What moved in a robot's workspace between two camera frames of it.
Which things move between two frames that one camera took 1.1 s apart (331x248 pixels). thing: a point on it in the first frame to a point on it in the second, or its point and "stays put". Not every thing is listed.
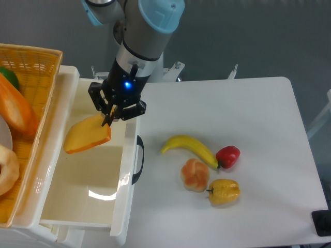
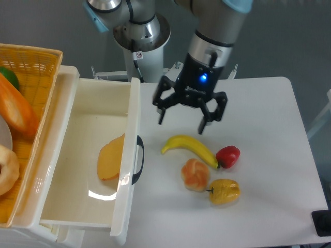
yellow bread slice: [86, 132] to [109, 158]
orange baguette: [15, 109] stays put
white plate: [5, 135] stays put
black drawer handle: [140, 143] stays put
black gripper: [119, 92] to [196, 84]
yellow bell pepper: [223, 191] stays put
